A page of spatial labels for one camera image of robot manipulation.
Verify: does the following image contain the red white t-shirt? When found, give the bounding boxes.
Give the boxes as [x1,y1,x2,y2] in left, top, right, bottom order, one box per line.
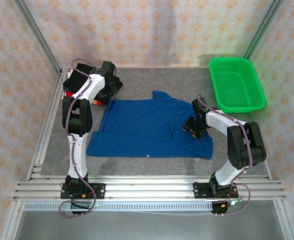
[64,89,104,107]

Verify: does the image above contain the black t-shirt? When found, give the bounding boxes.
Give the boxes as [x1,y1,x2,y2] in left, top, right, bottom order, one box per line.
[63,62,124,100]

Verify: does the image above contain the blue printed t-shirt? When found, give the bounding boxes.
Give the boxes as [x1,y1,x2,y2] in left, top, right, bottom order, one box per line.
[86,89,214,161]

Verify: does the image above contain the green plastic basket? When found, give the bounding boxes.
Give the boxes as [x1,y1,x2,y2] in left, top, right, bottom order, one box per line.
[208,56,267,114]

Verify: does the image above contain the aluminium cross rails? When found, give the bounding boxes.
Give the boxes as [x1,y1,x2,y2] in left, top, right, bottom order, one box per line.
[13,174,287,202]

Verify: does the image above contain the small green-lit circuit board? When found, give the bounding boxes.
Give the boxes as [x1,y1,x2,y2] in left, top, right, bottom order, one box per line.
[228,197,245,207]

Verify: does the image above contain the grey metal lower panel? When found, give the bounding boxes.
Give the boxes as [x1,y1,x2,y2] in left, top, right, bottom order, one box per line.
[14,211,285,240]

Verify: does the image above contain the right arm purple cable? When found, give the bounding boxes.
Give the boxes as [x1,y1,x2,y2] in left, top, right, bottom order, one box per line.
[198,94,252,216]

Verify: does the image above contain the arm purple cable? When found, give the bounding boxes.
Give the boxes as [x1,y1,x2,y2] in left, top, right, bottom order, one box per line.
[59,58,97,219]
[198,94,252,216]

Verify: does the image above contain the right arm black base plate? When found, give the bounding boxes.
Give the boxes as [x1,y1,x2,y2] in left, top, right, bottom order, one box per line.
[193,182,238,200]

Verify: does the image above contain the aluminium frame post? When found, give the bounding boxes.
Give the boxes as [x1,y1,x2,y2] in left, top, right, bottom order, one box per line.
[243,0,285,60]
[13,0,62,74]

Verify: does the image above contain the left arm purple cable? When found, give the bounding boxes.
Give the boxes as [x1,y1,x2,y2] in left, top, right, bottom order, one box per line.
[59,58,97,219]

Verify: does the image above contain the grey slotted cable duct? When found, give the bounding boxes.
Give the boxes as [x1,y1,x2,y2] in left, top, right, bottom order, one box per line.
[24,201,214,212]

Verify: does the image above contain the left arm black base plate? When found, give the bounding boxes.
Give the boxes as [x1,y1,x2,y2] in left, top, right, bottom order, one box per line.
[60,183,106,200]

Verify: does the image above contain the aluminium frame leg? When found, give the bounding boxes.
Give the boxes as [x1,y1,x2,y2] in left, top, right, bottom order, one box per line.
[274,199,294,240]
[0,199,25,240]

